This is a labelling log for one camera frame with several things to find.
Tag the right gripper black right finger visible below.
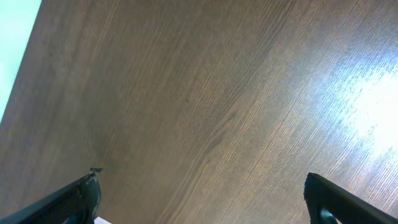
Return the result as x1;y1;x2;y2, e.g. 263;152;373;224
303;172;397;224

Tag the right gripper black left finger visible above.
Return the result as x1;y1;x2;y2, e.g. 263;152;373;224
1;167;102;224

